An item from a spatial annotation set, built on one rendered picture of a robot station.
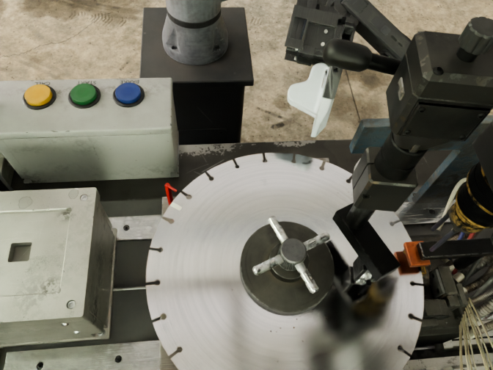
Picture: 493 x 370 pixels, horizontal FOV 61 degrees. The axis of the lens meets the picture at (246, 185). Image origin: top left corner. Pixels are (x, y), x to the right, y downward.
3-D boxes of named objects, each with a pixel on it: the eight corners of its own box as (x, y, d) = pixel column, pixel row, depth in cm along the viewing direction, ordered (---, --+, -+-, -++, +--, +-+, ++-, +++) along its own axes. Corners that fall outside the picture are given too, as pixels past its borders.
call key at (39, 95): (26, 111, 67) (21, 103, 65) (31, 92, 69) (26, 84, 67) (53, 111, 67) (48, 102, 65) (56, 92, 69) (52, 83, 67)
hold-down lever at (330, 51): (330, 122, 30) (340, 96, 28) (315, 61, 33) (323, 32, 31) (435, 120, 31) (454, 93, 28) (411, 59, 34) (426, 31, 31)
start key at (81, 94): (72, 110, 68) (68, 102, 66) (75, 91, 69) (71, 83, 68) (97, 109, 68) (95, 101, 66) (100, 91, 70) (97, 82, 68)
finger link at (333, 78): (318, 100, 56) (334, 36, 55) (331, 103, 56) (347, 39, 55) (321, 95, 51) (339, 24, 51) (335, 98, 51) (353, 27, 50)
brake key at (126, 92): (117, 109, 68) (114, 100, 66) (118, 90, 70) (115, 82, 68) (141, 108, 69) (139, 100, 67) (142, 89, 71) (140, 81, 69)
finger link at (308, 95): (279, 128, 56) (296, 60, 56) (322, 139, 56) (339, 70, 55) (279, 126, 53) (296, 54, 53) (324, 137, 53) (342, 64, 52)
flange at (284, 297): (281, 208, 54) (284, 198, 52) (351, 266, 51) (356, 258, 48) (220, 267, 49) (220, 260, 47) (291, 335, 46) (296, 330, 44)
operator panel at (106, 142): (23, 183, 76) (-16, 133, 63) (33, 135, 81) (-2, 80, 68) (179, 177, 79) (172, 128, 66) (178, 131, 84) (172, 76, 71)
